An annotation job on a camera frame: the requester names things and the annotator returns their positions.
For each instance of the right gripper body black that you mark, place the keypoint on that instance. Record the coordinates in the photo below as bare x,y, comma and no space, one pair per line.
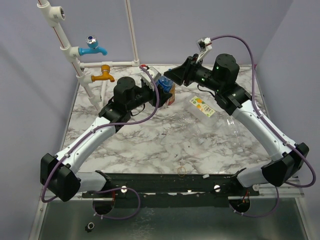
188,75

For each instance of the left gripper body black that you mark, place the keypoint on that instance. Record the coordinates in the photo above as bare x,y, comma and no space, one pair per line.
144,95

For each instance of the golden energy drink bottle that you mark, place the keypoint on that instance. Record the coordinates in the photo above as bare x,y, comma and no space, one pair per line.
171,100

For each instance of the blue label water bottle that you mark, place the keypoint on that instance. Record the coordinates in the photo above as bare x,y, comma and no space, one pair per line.
165,83

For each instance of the white bottle cap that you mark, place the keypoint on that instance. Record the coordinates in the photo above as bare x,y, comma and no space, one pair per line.
205,176

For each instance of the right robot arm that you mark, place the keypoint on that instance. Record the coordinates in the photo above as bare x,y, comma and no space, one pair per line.
286,155

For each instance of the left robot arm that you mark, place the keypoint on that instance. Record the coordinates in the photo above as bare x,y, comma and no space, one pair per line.
59,172

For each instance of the orange label clear bottle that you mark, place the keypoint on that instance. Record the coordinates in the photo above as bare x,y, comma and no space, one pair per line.
203,112

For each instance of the orange faucet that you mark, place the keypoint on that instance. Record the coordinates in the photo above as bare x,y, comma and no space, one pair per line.
105,75

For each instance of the yellow rubber band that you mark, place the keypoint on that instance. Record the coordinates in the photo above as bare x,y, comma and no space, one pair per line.
181,171

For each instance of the blue faucet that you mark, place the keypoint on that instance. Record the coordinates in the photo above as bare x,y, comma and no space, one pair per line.
93,47

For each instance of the small black white knob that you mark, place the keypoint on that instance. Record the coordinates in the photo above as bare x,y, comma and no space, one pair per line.
89,227

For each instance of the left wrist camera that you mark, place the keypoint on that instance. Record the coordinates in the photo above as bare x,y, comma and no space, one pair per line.
153,72

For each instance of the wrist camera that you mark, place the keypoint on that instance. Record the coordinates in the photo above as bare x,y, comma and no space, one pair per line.
205,46
153,72

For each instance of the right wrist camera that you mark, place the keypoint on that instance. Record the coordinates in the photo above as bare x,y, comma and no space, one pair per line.
205,46

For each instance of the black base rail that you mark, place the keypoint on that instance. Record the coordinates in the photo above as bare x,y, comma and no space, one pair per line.
129,190

